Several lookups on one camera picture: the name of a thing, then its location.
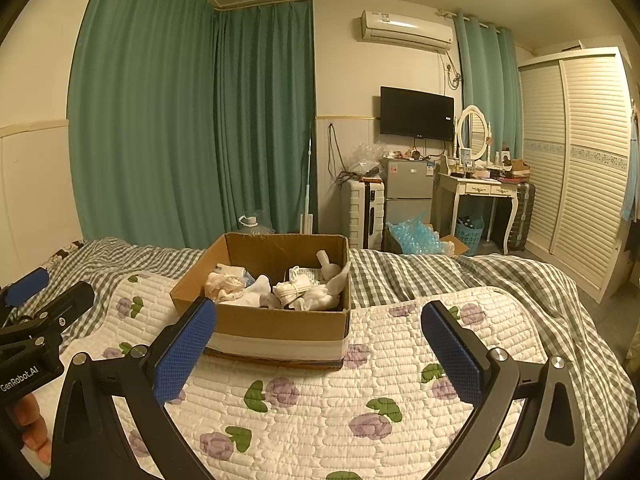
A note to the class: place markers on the blue plastic basket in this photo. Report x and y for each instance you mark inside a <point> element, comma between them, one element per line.
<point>470,237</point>

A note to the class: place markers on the white oval mirror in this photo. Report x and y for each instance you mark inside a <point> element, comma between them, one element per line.
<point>472,132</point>

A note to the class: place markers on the small floor cardboard box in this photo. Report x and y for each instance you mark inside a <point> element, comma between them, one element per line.
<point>456,246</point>

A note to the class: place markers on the person's left hand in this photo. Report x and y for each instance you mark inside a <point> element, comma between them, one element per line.
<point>32,425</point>

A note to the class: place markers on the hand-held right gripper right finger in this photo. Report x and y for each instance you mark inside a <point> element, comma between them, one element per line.
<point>452,355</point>

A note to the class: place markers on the light blue tissue packet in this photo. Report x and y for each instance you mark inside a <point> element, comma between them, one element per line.
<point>235,269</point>

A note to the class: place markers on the white air conditioner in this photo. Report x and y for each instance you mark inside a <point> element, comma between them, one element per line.
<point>405,30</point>

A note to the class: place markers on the hanging blue garment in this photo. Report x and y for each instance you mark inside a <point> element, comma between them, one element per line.
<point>632,170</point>

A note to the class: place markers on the clear plastic bag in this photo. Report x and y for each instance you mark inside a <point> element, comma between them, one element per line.
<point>365,157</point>

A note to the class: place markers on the white sock with blue trim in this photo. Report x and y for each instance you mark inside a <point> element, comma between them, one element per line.
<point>255,290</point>

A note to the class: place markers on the white quilted floral blanket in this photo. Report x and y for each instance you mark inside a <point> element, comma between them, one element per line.
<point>310,435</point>

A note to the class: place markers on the white dressing table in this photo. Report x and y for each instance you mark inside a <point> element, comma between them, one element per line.
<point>480,189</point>

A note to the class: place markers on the blue plastic bag pile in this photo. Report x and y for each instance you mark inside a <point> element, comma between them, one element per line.
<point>417,237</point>

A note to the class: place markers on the narrow teal curtain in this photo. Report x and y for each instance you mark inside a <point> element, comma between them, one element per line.
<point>487,80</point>

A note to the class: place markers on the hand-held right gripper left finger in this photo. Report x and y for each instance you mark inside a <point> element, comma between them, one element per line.
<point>182,355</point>

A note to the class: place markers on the dark suitcase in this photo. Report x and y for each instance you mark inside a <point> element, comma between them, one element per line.
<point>522,215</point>

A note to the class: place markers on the grey mini fridge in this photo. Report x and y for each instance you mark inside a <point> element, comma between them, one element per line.
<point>407,180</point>

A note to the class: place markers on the white mop pole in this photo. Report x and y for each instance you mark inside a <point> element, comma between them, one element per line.
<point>310,185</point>

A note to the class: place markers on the white louvred wardrobe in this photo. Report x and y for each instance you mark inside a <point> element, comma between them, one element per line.
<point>580,170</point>

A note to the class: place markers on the brown cardboard box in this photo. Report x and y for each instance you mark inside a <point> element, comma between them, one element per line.
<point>280,325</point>

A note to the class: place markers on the black wall television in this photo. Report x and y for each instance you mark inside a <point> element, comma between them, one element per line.
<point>416,112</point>

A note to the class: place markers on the wide teal curtain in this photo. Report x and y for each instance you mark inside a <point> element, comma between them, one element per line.
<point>145,110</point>

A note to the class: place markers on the teal corner curtain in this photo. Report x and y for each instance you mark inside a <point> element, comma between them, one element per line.
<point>265,120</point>

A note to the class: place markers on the white ribbed suitcase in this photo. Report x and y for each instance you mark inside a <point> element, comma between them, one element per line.
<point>360,210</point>

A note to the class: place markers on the cream sock pair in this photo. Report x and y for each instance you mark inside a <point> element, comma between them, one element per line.
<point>222,285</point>

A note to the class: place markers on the white sock bundle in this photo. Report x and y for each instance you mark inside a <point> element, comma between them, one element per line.
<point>290,292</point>

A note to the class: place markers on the floral pillow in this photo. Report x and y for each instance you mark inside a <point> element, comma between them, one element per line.
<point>67,250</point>

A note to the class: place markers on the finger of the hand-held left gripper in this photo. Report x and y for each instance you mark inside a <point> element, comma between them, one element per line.
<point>70,300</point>
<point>25,285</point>

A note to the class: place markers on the clear water jug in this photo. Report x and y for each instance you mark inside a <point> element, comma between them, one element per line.
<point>255,224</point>

